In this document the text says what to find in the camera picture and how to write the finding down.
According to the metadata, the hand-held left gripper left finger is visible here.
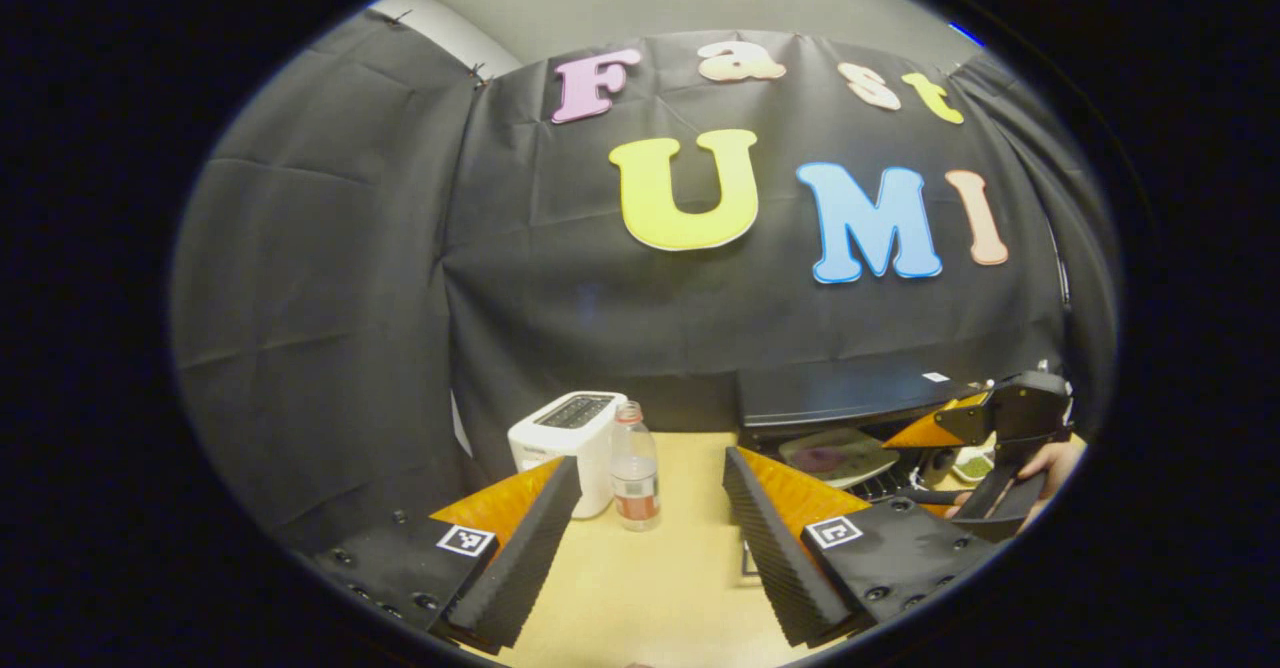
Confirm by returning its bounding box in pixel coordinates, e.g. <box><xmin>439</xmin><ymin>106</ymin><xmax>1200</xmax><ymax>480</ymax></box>
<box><xmin>305</xmin><ymin>455</ymin><xmax>584</xmax><ymax>651</ymax></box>

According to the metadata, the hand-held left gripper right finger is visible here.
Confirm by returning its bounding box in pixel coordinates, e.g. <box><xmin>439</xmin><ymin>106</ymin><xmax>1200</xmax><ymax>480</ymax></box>
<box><xmin>722</xmin><ymin>446</ymin><xmax>1001</xmax><ymax>649</ymax></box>

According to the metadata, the black electric oven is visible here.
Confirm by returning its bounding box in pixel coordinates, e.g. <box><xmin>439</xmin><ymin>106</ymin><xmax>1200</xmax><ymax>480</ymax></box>
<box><xmin>736</xmin><ymin>358</ymin><xmax>1006</xmax><ymax>579</ymax></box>

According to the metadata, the white plate with pink food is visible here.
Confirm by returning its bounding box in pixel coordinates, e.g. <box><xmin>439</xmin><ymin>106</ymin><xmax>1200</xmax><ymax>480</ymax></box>
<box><xmin>778</xmin><ymin>428</ymin><xmax>901</xmax><ymax>489</ymax></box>

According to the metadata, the white toaster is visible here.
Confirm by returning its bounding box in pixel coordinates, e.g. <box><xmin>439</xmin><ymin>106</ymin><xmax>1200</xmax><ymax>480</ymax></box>
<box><xmin>507</xmin><ymin>391</ymin><xmax>629</xmax><ymax>519</ymax></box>

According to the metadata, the clear plastic water bottle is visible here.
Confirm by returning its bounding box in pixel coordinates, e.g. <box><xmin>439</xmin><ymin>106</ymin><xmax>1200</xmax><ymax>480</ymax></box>
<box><xmin>610</xmin><ymin>401</ymin><xmax>662</xmax><ymax>532</ymax></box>

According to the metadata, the black backdrop cloth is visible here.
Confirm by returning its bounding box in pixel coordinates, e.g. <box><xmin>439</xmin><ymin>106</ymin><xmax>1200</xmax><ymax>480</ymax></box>
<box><xmin>170</xmin><ymin>10</ymin><xmax>1121</xmax><ymax>549</ymax></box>

